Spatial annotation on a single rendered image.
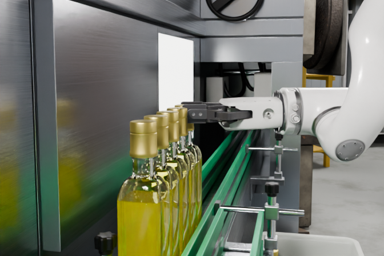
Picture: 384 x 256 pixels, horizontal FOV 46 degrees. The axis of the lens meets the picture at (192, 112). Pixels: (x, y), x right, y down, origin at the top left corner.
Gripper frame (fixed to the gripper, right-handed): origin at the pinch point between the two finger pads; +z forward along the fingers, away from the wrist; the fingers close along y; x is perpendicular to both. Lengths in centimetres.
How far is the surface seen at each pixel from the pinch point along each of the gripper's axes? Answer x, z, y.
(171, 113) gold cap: 1.1, 4.0, -12.6
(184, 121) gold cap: -0.8, 1.7, -6.8
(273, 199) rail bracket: -16.9, -15.5, 2.7
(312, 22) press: 42, -120, 290
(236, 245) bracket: -26.4, -9.0, 4.8
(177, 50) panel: 12.0, 0.5, 46.7
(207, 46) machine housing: 15, -13, 92
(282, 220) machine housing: -50, -40, 84
